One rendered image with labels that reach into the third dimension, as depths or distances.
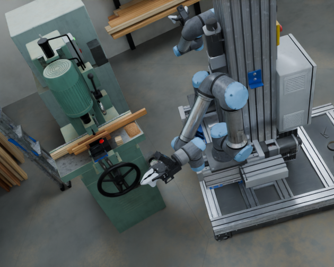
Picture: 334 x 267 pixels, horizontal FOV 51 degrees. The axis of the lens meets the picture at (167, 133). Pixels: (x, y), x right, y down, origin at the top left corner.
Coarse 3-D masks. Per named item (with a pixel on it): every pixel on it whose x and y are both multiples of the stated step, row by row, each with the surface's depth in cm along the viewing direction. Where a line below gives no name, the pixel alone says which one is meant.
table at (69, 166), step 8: (120, 128) 240; (112, 136) 237; (128, 136) 233; (136, 136) 232; (144, 136) 234; (112, 144) 232; (128, 144) 232; (88, 152) 232; (120, 152) 233; (56, 160) 234; (64, 160) 232; (72, 160) 231; (80, 160) 229; (88, 160) 227; (120, 160) 225; (64, 168) 227; (72, 168) 226; (80, 168) 225; (88, 168) 229; (96, 168) 225; (64, 176) 223; (72, 176) 226
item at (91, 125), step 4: (88, 112) 232; (92, 120) 226; (84, 124) 225; (88, 124) 224; (92, 124) 223; (88, 128) 223; (92, 128) 225; (96, 128) 227; (88, 132) 226; (92, 132) 227
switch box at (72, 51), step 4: (64, 36) 222; (72, 36) 221; (64, 40) 219; (68, 40) 218; (72, 40) 218; (68, 44) 218; (76, 44) 221; (68, 48) 220; (72, 48) 221; (76, 48) 222; (72, 52) 222; (80, 52) 225; (76, 56) 225; (80, 56) 226; (76, 60) 227; (80, 60) 228
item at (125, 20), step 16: (144, 0) 413; (160, 0) 404; (176, 0) 400; (192, 0) 406; (112, 16) 417; (128, 16) 396; (144, 16) 395; (160, 16) 401; (112, 32) 391; (128, 32) 397
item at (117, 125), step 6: (144, 108) 242; (132, 114) 241; (138, 114) 241; (144, 114) 243; (120, 120) 239; (126, 120) 239; (132, 120) 242; (114, 126) 237; (120, 126) 240; (72, 150) 234
